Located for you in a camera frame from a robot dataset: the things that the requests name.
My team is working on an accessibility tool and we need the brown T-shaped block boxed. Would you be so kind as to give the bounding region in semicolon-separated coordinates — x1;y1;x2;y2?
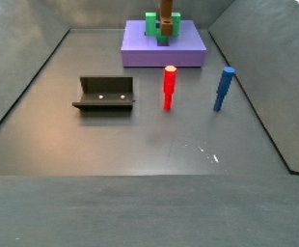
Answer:
159;0;172;36

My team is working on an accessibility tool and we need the black angle fixture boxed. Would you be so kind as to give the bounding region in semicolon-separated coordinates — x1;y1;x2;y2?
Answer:
72;76;133;110

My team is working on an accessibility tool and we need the red peg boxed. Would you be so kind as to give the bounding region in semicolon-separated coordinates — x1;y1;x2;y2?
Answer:
164;66;176;111

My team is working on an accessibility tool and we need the purple base block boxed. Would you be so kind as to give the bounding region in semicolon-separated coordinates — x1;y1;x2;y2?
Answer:
121;20;205;68

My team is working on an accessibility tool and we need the blue peg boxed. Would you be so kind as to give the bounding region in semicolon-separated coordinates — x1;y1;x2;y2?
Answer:
213;67;235;112

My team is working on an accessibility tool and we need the green U-shaped block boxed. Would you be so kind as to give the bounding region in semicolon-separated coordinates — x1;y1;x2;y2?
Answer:
144;12;181;46

